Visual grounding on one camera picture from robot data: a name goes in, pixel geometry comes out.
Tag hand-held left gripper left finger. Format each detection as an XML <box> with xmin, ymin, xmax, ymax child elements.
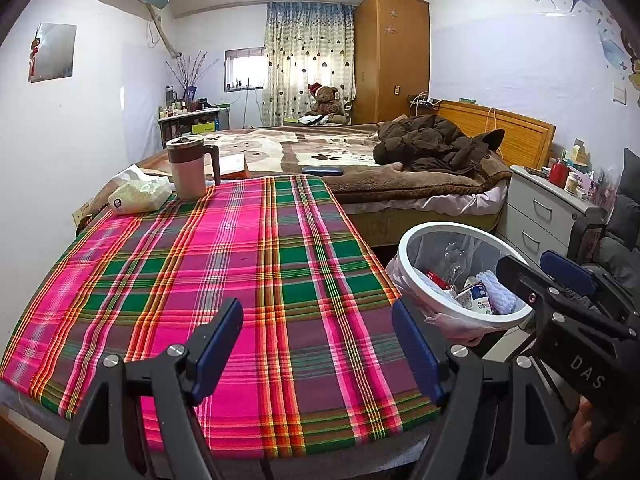
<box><xmin>55</xmin><ymin>297</ymin><xmax>245</xmax><ymax>480</ymax></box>

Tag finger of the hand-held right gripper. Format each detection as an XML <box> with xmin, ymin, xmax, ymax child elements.
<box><xmin>539</xmin><ymin>250</ymin><xmax>637</xmax><ymax>322</ymax></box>
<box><xmin>495</xmin><ymin>256</ymin><xmax>637</xmax><ymax>342</ymax></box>

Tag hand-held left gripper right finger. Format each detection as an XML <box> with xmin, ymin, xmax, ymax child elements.
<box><xmin>391</xmin><ymin>299</ymin><xmax>576</xmax><ymax>480</ymax></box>

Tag white foam fruit net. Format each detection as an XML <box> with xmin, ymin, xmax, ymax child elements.
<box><xmin>475</xmin><ymin>270</ymin><xmax>522</xmax><ymax>314</ymax></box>

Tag purple white milk carton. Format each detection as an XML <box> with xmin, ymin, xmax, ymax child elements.
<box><xmin>456</xmin><ymin>280</ymin><xmax>494</xmax><ymax>317</ymax></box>

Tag clear plastic bottle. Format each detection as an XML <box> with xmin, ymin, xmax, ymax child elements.
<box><xmin>439</xmin><ymin>241</ymin><xmax>474</xmax><ymax>287</ymax></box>

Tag long red box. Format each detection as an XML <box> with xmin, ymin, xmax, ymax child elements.
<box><xmin>425</xmin><ymin>269</ymin><xmax>454</xmax><ymax>292</ymax></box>

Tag white trash can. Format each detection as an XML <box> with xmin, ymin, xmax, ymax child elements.
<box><xmin>397</xmin><ymin>220</ymin><xmax>539</xmax><ymax>334</ymax></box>

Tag person's right hand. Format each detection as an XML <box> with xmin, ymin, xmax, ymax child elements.
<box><xmin>570</xmin><ymin>396</ymin><xmax>622</xmax><ymax>467</ymax></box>

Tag white nightstand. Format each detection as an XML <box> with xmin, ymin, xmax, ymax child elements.
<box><xmin>497</xmin><ymin>164</ymin><xmax>609</xmax><ymax>267</ymax></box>

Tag plaid tablecloth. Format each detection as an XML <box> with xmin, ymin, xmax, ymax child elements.
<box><xmin>0</xmin><ymin>175</ymin><xmax>444</xmax><ymax>462</ymax></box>

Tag red jar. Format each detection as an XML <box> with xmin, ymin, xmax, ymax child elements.
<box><xmin>548</xmin><ymin>158</ymin><xmax>570</xmax><ymax>186</ymax></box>

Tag wooden bed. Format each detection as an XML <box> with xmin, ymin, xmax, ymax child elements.
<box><xmin>136</xmin><ymin>100</ymin><xmax>557</xmax><ymax>249</ymax></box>

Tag dark brown jacket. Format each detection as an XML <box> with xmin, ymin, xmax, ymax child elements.
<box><xmin>373</xmin><ymin>113</ymin><xmax>507</xmax><ymax>174</ymax></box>

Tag soft tissue pack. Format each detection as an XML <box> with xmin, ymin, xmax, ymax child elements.
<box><xmin>107</xmin><ymin>164</ymin><xmax>174</xmax><ymax>217</ymax></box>

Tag brown lidded mug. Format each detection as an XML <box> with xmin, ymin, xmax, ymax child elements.
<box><xmin>165</xmin><ymin>135</ymin><xmax>222</xmax><ymax>201</ymax></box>

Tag orange white box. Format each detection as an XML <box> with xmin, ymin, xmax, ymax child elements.
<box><xmin>218</xmin><ymin>153</ymin><xmax>251</xmax><ymax>180</ymax></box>

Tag power strip with plugs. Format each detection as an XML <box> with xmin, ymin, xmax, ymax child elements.
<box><xmin>407</xmin><ymin>92</ymin><xmax>444</xmax><ymax>109</ymax></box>

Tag brown printed blanket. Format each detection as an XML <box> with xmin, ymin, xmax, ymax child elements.
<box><xmin>136</xmin><ymin>122</ymin><xmax>514</xmax><ymax>207</ymax></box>

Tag cluttered white shelf unit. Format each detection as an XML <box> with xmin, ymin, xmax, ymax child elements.
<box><xmin>157</xmin><ymin>97</ymin><xmax>231</xmax><ymax>149</ymax></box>

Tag wooden wardrobe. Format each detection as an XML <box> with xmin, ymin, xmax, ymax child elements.
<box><xmin>353</xmin><ymin>0</ymin><xmax>431</xmax><ymax>125</ymax></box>

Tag brown teddy bear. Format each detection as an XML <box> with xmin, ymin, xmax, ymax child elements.
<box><xmin>305</xmin><ymin>83</ymin><xmax>349</xmax><ymax>125</ymax></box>

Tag dried branches in vase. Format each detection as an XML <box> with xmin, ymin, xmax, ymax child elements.
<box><xmin>164</xmin><ymin>50</ymin><xmax>220</xmax><ymax>104</ymax></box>

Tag small window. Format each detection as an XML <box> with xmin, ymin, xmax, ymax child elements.
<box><xmin>223</xmin><ymin>47</ymin><xmax>267</xmax><ymax>94</ymax></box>

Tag patterned curtain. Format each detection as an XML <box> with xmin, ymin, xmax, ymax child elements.
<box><xmin>263</xmin><ymin>2</ymin><xmax>357</xmax><ymax>129</ymax></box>

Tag wrapped air conditioner pipe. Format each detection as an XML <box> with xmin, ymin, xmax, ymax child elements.
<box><xmin>146</xmin><ymin>4</ymin><xmax>182</xmax><ymax>59</ymax></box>

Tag blue butterfly wall decals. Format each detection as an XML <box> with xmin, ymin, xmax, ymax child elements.
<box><xmin>597</xmin><ymin>14</ymin><xmax>640</xmax><ymax>92</ymax></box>

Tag wall mirror sheet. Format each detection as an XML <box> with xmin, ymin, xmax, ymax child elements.
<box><xmin>28</xmin><ymin>23</ymin><xmax>78</xmax><ymax>84</ymax></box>

